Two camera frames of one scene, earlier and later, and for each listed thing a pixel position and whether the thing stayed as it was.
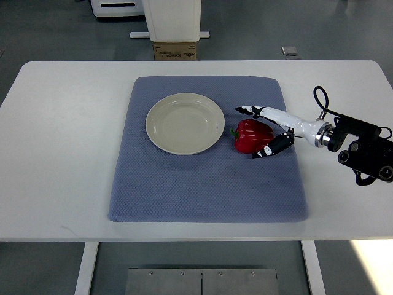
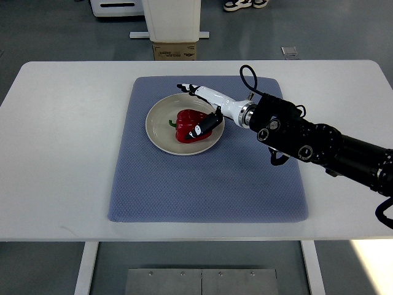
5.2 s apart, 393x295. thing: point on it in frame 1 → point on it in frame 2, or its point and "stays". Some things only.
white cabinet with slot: (117, 8) stays
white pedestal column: (172, 21) stays
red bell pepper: (250, 136) → (186, 120)
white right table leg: (312, 267) stays
